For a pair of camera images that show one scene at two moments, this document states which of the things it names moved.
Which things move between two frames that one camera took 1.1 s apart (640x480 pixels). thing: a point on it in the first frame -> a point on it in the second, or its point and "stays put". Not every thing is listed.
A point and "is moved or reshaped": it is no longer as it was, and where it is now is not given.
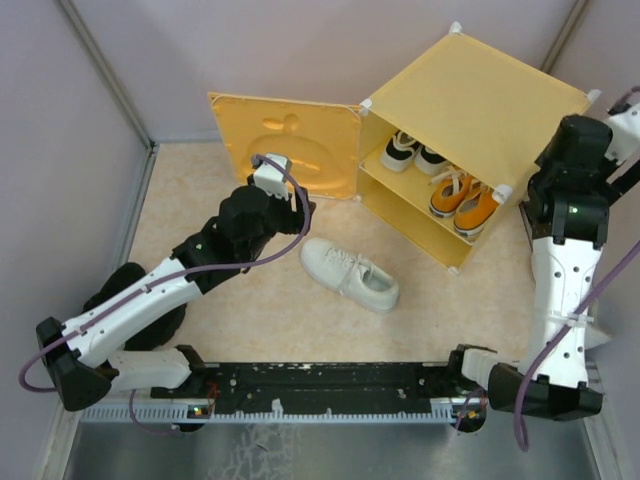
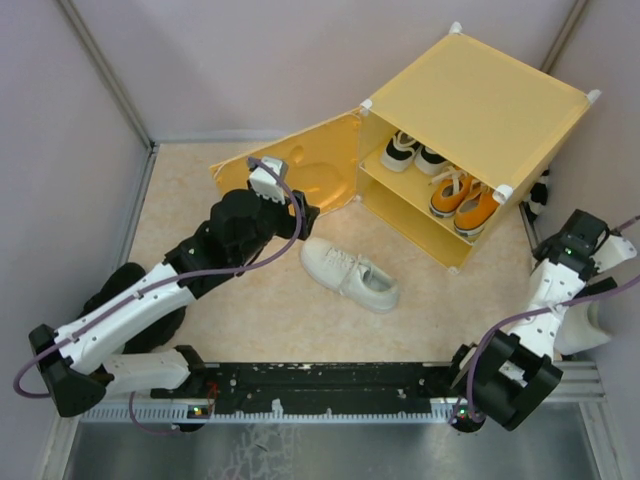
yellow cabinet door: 319,140 is moved or reshaped
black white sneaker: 398,152 stays put
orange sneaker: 451,187 stays put
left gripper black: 292,215 stays put
